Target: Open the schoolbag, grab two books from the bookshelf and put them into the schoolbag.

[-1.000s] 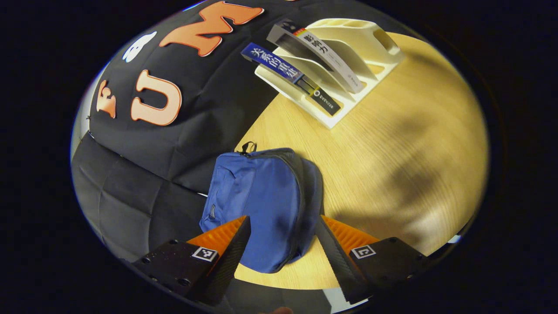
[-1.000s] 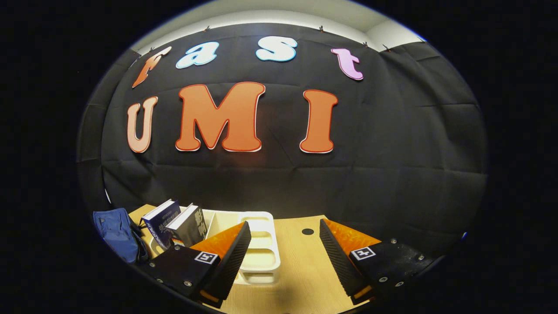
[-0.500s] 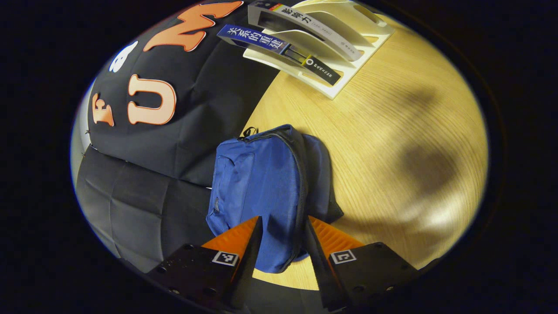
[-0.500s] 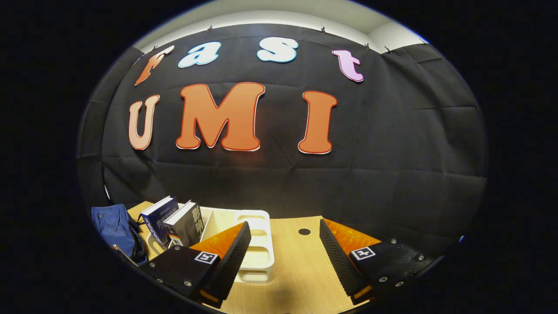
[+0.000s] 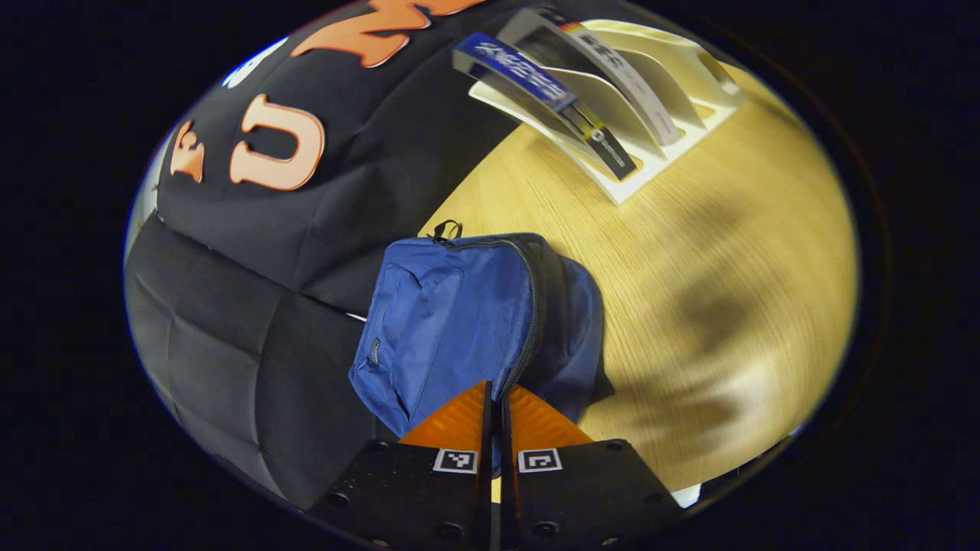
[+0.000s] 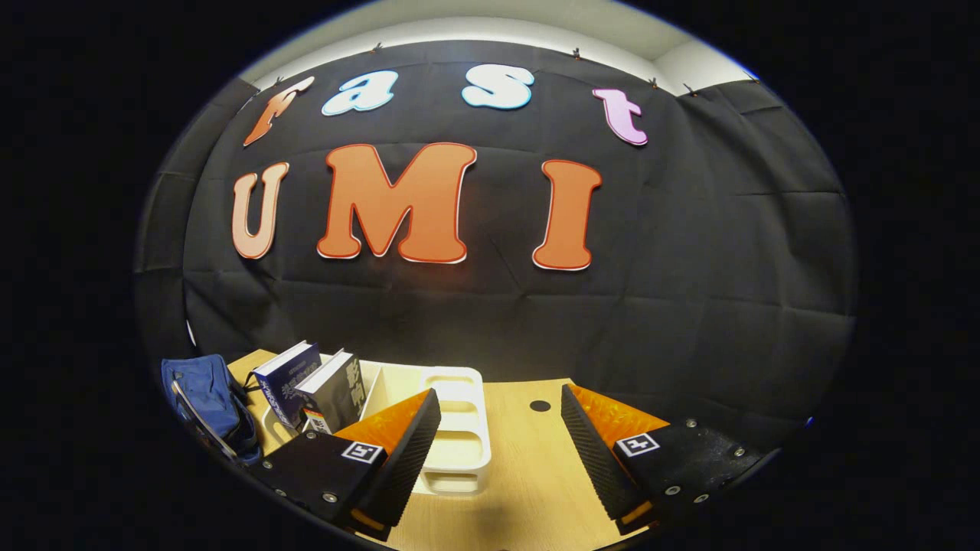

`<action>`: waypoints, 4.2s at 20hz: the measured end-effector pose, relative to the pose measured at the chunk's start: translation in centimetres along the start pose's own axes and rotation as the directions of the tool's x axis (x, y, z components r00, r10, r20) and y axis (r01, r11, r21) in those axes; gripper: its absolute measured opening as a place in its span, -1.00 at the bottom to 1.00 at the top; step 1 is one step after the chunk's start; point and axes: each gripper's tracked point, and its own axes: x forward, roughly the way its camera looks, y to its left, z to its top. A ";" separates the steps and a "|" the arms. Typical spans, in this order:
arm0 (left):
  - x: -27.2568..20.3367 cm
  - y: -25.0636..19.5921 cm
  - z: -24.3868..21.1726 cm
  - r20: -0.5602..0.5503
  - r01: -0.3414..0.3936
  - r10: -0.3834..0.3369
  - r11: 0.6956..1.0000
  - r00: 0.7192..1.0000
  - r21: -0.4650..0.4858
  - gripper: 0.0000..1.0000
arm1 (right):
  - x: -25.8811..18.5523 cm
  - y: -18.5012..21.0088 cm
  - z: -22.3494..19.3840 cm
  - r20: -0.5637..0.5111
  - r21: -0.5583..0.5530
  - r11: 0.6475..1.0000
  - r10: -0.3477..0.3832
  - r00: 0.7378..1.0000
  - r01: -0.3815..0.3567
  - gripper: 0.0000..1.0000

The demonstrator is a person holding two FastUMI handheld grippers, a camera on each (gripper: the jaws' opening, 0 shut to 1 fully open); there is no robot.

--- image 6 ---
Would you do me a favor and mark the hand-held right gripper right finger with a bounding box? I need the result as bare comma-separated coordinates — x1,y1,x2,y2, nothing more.
561,383,766,536

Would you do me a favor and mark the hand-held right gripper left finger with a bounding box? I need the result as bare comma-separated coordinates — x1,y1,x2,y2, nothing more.
249,388,443,541

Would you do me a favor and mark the white bookshelf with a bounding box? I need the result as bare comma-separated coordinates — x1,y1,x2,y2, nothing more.
260,352,492,497

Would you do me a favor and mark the black spine book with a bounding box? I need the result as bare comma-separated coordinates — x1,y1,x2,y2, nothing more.
294,349,365,435

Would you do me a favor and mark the blue cover book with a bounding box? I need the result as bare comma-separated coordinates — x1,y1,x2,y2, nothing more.
251,341,323,431

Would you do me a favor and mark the blue schoolbag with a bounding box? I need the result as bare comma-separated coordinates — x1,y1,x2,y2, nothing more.
161,354,263,465

